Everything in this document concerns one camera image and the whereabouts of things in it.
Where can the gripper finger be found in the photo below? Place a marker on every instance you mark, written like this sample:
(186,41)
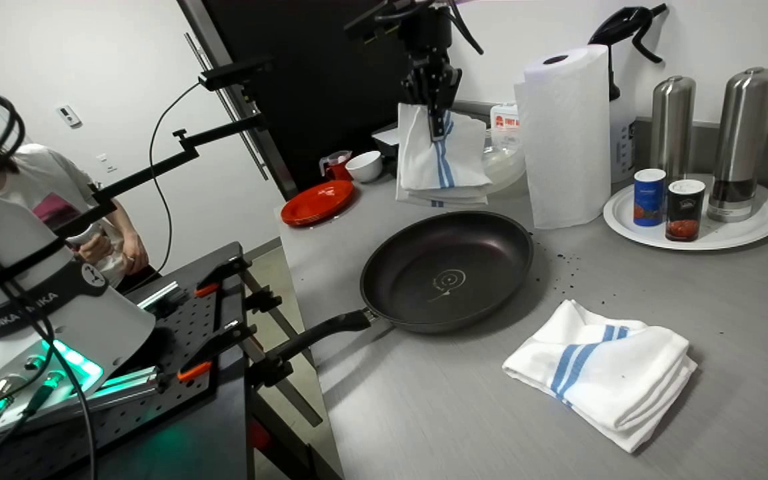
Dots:
(438,123)
(412,91)

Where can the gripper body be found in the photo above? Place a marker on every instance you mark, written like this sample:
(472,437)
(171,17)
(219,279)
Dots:
(427,40)

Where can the white towel with blue stripes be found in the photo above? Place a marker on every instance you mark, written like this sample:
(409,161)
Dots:
(607,373)
(460,153)

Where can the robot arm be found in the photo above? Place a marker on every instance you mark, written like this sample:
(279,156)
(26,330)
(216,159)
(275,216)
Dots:
(30,313)

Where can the white paper towel roll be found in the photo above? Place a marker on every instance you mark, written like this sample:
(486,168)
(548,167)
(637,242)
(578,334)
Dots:
(567,140)

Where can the black frying pan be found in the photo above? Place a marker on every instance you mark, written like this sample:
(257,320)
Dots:
(447,270)

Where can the white first aid box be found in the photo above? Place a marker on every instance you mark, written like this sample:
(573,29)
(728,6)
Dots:
(505,123)

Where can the clear plastic bowl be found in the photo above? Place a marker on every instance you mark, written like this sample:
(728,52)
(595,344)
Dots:
(504,166)

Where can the white bowl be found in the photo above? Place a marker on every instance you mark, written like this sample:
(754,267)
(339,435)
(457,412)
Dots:
(364,166)

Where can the clear measuring cup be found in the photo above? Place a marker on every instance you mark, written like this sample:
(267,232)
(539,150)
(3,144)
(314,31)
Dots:
(336,166)

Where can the red plate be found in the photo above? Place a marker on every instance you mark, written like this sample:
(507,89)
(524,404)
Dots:
(317,202)

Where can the scattered black crumbs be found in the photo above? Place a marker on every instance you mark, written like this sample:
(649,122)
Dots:
(560,266)

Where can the spray bottle with black trigger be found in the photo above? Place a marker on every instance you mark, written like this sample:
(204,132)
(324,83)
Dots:
(620,26)

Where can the blue spice can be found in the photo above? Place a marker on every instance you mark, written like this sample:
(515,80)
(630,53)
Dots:
(649,200)

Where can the short steel grinder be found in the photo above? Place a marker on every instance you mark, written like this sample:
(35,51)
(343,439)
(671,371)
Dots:
(672,126)

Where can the black clamp with orange trigger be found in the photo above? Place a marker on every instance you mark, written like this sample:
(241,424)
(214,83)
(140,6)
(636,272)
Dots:
(220,346)
(224,268)

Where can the dark spice can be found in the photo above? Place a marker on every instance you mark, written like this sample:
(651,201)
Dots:
(684,213)

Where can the tall steel grinder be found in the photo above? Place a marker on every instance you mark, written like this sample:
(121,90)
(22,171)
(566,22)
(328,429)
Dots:
(742,140)

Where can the round white tray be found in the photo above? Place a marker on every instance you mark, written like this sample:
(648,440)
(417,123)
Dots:
(724,233)

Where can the hand controller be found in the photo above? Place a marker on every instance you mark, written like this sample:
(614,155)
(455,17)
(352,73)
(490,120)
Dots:
(84,234)

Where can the person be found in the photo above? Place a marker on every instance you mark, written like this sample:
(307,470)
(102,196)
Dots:
(57,186)

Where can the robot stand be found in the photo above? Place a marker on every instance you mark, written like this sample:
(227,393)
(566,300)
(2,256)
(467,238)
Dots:
(190,426)

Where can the camera on mount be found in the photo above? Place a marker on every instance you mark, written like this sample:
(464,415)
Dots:
(234,73)

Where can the wall socket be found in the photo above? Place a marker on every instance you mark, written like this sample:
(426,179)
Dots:
(106,163)

